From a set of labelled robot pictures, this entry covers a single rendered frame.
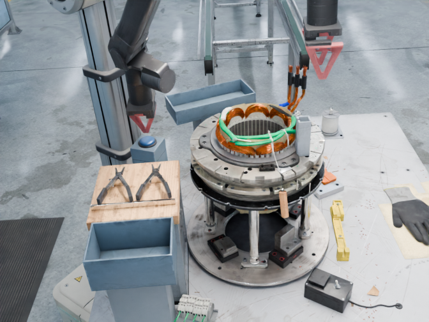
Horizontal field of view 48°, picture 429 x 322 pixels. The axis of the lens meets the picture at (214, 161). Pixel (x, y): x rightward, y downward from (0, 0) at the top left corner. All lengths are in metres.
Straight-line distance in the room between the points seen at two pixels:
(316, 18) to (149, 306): 0.66
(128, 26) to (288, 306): 0.73
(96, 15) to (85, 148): 2.04
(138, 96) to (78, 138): 2.25
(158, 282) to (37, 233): 1.78
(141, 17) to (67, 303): 1.30
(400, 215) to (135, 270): 0.79
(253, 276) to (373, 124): 0.86
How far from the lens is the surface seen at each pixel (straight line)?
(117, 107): 1.41
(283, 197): 1.05
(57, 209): 2.84
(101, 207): 1.04
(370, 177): 1.59
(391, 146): 1.75
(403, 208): 1.47
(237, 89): 1.52
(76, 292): 2.00
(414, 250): 1.37
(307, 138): 1.07
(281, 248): 1.24
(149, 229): 1.02
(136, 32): 1.03
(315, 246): 1.30
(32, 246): 2.64
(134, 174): 1.13
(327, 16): 0.95
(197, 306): 1.15
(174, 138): 3.23
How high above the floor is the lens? 1.72
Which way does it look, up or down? 35 degrees down
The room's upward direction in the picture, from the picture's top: 4 degrees counter-clockwise
